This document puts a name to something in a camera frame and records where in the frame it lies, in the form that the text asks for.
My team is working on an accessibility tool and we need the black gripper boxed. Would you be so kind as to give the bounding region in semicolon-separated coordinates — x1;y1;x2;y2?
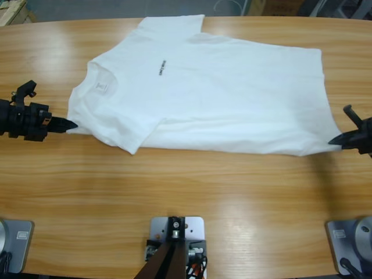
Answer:
328;116;372;159
0;98;78;142

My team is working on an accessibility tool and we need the white t-shirt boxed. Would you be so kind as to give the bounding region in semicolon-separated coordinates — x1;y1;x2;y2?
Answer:
66;13;342;158

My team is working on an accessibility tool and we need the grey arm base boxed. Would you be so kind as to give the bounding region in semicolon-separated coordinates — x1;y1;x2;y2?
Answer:
324;214;372;276
0;219;35;274

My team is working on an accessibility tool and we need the light wooden pallet stack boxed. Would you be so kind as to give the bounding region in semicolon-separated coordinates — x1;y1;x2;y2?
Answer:
0;0;38;27

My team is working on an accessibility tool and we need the brown cardboard box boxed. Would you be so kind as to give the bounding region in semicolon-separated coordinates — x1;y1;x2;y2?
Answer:
251;0;306;15

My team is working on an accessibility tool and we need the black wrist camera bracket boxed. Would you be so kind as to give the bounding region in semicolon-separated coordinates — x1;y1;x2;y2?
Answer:
10;80;37;107
342;104;364;126

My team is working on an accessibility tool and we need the black base cable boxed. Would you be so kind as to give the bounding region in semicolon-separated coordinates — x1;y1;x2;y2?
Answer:
0;251;14;274
339;257;364;279

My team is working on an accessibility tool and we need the grey metal frame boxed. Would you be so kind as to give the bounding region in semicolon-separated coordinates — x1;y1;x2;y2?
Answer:
307;0;372;21

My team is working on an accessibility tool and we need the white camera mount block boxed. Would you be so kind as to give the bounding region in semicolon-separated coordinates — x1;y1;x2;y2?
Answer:
145;215;209;279

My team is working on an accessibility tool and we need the dark brown camera post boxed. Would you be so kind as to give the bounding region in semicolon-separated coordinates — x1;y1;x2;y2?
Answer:
136;216;187;279

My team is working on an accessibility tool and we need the thin white wire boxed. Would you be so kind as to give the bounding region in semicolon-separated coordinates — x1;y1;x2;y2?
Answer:
214;0;242;15

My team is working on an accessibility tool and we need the black orange cable tangle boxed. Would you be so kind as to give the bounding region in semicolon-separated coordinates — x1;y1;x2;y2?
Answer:
185;255;209;279

